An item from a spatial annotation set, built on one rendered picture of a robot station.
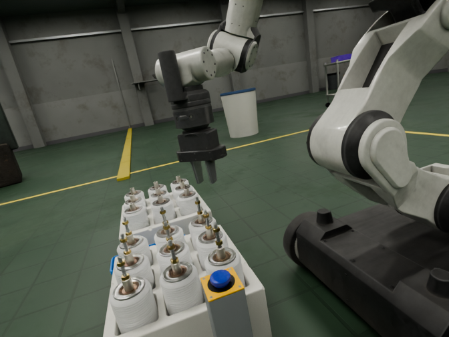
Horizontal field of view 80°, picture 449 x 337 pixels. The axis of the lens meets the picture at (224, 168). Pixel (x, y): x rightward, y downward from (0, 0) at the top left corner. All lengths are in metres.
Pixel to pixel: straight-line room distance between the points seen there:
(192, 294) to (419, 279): 0.50
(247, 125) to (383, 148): 3.34
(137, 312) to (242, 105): 3.34
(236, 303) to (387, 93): 0.51
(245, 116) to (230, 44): 3.06
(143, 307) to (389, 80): 0.73
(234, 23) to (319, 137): 0.39
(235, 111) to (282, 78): 7.89
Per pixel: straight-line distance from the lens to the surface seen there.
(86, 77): 10.14
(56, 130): 10.30
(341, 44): 13.44
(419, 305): 0.70
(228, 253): 0.74
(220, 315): 0.56
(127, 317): 0.73
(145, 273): 0.82
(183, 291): 0.71
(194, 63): 0.57
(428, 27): 0.69
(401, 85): 0.69
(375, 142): 0.58
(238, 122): 3.84
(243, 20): 0.82
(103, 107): 10.04
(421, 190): 0.80
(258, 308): 0.77
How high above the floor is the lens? 0.66
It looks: 16 degrees down
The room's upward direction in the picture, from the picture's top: 10 degrees counter-clockwise
